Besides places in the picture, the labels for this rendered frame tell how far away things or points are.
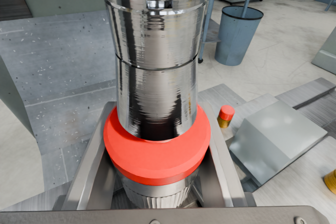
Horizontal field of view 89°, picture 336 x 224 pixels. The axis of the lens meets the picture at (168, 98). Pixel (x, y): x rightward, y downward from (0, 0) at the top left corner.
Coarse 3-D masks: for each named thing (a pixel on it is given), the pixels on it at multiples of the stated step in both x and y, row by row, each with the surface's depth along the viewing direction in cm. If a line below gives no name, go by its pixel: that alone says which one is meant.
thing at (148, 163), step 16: (112, 112) 8; (112, 128) 7; (192, 128) 7; (208, 128) 7; (112, 144) 7; (128, 144) 7; (144, 144) 7; (160, 144) 7; (176, 144) 7; (192, 144) 7; (208, 144) 7; (112, 160) 7; (128, 160) 6; (144, 160) 6; (160, 160) 6; (176, 160) 6; (192, 160) 6; (128, 176) 7; (144, 176) 6; (160, 176) 6; (176, 176) 6
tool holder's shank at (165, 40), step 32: (128, 0) 3; (160, 0) 3; (192, 0) 3; (128, 32) 4; (160, 32) 4; (192, 32) 4; (128, 64) 4; (160, 64) 4; (192, 64) 5; (128, 96) 5; (160, 96) 5; (192, 96) 5; (128, 128) 6; (160, 128) 5
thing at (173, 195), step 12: (120, 180) 9; (132, 180) 7; (180, 180) 7; (192, 180) 8; (132, 192) 8; (144, 192) 7; (156, 192) 7; (168, 192) 7; (180, 192) 8; (144, 204) 9; (156, 204) 9; (168, 204) 9; (180, 204) 10
